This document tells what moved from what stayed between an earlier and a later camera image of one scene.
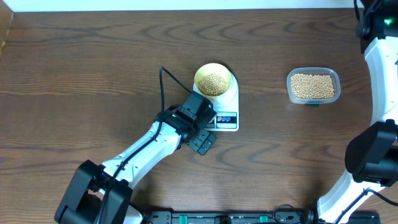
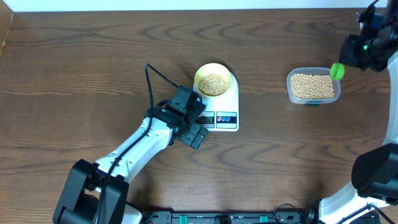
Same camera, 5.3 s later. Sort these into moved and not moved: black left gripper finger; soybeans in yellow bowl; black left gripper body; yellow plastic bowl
Moved: black left gripper finger
Not moved: black left gripper body; soybeans in yellow bowl; yellow plastic bowl
